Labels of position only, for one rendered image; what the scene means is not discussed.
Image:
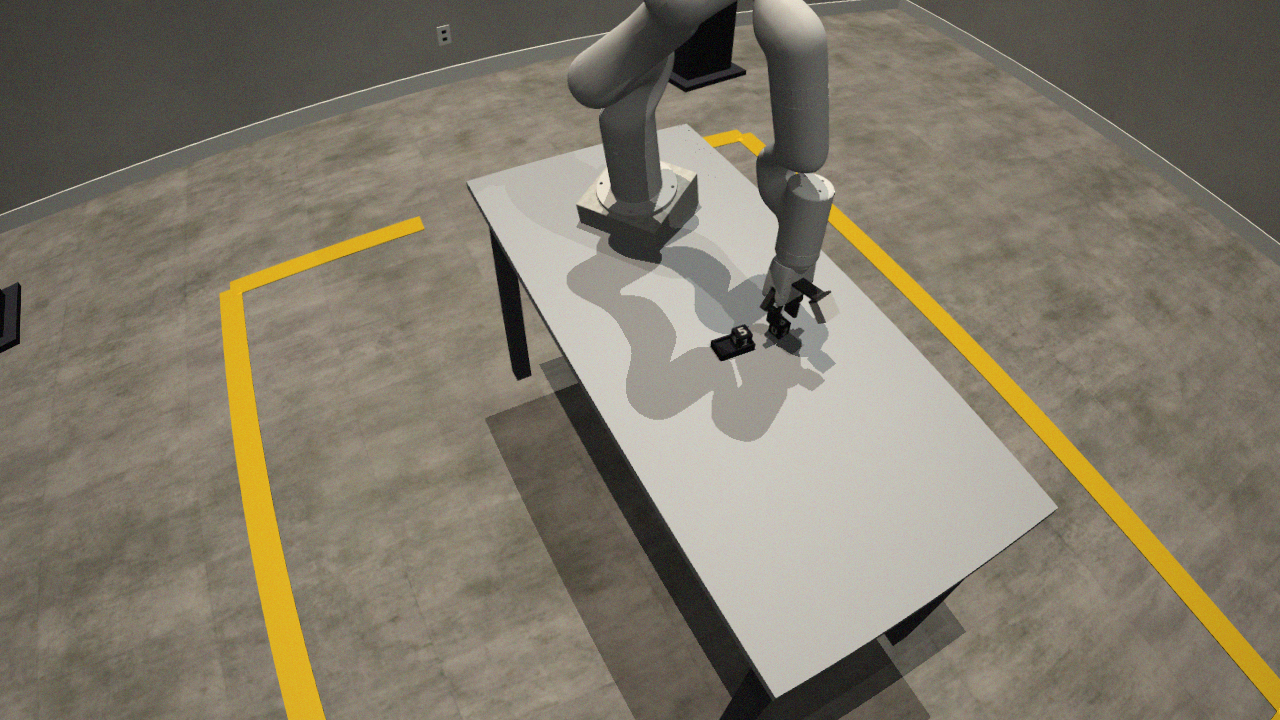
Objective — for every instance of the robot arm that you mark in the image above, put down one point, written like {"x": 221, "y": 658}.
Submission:
{"x": 637, "y": 184}

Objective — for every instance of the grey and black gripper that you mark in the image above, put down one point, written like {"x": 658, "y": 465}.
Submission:
{"x": 778, "y": 287}

